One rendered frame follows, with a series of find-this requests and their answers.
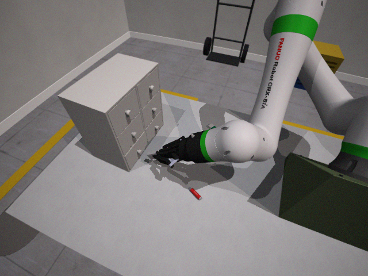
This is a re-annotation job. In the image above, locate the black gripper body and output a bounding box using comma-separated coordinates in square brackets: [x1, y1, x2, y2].
[171, 137, 192, 162]

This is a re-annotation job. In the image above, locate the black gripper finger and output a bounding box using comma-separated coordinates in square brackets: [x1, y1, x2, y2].
[147, 148, 179, 168]
[148, 136, 185, 153]

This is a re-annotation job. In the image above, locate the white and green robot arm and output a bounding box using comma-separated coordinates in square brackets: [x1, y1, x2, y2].
[186, 0, 368, 183]

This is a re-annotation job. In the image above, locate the red cylinder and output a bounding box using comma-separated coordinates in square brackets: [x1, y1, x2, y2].
[190, 188, 202, 200]

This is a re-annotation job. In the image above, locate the grey drawer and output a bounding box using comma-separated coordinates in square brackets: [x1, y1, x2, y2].
[117, 112, 144, 155]
[141, 91, 162, 128]
[137, 67, 160, 108]
[145, 110, 163, 144]
[124, 132, 148, 170]
[107, 87, 140, 136]

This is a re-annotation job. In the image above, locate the small white chest of drawers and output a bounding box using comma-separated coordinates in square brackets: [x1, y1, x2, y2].
[58, 53, 162, 172]

